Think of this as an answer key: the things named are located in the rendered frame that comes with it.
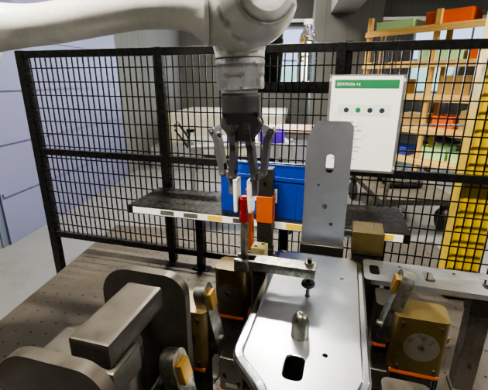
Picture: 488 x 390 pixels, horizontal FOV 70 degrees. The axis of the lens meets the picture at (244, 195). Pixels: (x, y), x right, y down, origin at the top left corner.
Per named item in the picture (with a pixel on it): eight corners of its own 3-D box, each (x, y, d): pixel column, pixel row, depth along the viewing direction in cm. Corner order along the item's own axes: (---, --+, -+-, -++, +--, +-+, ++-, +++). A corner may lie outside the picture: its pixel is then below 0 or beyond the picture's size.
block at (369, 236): (369, 348, 101) (385, 234, 90) (341, 343, 103) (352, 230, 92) (368, 330, 108) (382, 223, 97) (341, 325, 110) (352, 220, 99)
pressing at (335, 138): (342, 246, 97) (355, 121, 86) (300, 241, 100) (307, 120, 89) (342, 245, 97) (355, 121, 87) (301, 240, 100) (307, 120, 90)
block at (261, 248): (262, 373, 92) (265, 248, 81) (249, 370, 93) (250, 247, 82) (265, 363, 96) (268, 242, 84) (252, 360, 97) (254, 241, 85)
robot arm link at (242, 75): (258, 56, 58) (259, 94, 60) (269, 59, 66) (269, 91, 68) (207, 59, 61) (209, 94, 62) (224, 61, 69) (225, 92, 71)
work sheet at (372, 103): (393, 174, 114) (407, 74, 104) (323, 169, 120) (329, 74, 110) (393, 172, 116) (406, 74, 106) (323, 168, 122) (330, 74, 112)
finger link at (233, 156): (236, 124, 65) (229, 124, 66) (231, 181, 69) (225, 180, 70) (242, 122, 69) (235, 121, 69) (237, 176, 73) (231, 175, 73)
